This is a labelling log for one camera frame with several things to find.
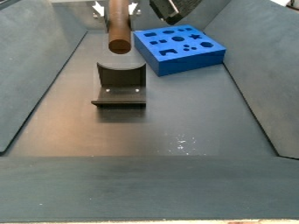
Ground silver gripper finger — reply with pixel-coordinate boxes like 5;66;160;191
128;3;141;16
92;2;105;17

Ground brown cylinder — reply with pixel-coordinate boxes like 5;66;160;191
108;0;131;54

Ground blue shape sorting block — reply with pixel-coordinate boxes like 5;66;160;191
133;24;227;76

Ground black curved holder stand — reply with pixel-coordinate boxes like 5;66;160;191
91;64;145;107

